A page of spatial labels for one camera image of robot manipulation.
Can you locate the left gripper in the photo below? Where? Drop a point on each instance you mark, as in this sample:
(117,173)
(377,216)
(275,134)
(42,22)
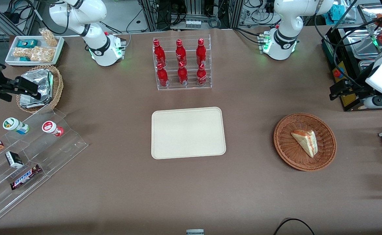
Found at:
(357,91)

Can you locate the triangle sandwich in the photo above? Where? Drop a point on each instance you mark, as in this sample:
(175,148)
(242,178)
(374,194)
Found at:
(306,142)

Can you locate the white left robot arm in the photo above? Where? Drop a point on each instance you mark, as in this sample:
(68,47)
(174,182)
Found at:
(285,19)

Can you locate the white rectangular snack tray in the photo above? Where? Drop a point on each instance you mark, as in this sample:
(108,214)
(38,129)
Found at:
(13,60)

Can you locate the light tan wicker basket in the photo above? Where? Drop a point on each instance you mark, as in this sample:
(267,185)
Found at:
(57,88)

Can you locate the steel tray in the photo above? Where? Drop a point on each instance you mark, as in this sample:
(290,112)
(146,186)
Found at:
(360,42)

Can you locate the round brown wicker basket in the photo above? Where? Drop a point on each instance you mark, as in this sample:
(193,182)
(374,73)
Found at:
(287,147)

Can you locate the beige rectangular tray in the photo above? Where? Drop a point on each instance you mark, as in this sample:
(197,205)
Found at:
(187,133)

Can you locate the red emergency stop button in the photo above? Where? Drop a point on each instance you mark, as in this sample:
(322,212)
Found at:
(338,72)

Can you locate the aluminium foil container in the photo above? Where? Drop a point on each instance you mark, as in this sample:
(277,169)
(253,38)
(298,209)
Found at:
(37,81)

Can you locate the small teal snack packet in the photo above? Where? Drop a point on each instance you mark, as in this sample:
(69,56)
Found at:
(24,59)

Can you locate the clear bag of crackers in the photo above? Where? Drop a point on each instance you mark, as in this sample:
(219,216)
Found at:
(21,52)
(42,54)

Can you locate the green lid yogurt bottle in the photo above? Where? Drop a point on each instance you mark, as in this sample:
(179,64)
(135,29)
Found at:
(13,124)

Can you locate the black equipment cart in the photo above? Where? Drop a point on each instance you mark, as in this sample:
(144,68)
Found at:
(331,55)

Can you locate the teal snack box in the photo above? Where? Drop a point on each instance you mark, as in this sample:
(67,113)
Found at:
(27,43)

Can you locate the red lid yogurt bottle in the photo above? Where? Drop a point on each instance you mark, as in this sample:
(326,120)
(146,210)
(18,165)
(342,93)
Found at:
(50,127)

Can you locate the clear bag of peanuts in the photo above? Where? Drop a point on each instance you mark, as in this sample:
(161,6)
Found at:
(49,37)

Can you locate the small black white box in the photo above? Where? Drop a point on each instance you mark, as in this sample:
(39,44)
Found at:
(14,159)

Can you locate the clear acrylic stepped display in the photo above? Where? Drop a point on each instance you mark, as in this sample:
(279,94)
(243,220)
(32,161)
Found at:
(57,153)

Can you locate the teal plastic bag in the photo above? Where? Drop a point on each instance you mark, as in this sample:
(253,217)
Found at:
(339,12)

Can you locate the Snickers chocolate bar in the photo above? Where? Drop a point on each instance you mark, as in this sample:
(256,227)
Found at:
(25,177)

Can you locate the red cola bottle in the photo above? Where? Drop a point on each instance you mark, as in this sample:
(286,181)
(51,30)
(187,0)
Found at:
(201,75)
(201,52)
(162,76)
(182,75)
(180,52)
(159,52)

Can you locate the clear acrylic bottle rack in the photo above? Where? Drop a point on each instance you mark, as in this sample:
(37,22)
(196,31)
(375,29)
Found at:
(191,87)

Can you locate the white power strip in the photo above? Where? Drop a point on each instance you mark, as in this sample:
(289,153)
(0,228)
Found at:
(193,24)

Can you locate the small grey device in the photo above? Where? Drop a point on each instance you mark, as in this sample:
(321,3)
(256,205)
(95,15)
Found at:
(195,232)

